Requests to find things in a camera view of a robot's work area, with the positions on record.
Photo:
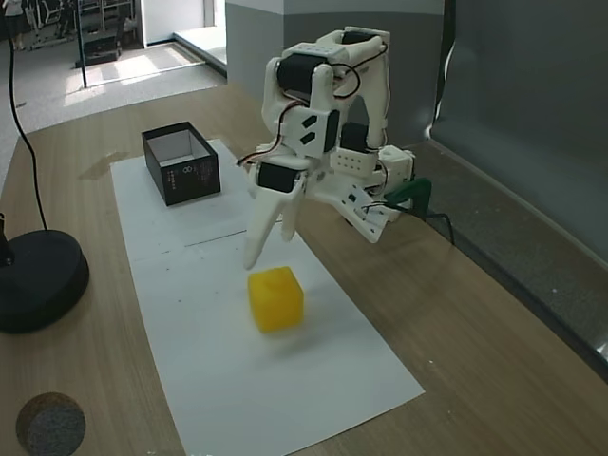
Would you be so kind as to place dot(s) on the yellow cube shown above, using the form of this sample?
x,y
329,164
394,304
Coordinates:
x,y
278,299

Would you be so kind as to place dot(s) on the dark open cardboard box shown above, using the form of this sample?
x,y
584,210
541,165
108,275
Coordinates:
x,y
190,178

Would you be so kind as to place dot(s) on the white paper sheet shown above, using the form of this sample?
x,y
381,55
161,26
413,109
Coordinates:
x,y
237,370
142,204

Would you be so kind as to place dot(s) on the green table clamp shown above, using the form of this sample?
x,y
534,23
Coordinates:
x,y
413,190

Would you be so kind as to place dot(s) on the black case on floor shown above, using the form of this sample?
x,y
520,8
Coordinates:
x,y
100,50

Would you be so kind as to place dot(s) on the black round stand base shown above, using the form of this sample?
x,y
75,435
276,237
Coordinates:
x,y
38,280

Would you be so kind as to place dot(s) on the black thin pole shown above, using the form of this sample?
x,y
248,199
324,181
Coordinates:
x,y
81,43

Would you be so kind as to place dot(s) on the person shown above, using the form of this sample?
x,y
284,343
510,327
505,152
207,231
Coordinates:
x,y
14,24

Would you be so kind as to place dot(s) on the white gripper camera mount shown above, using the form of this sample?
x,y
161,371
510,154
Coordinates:
x,y
347,209

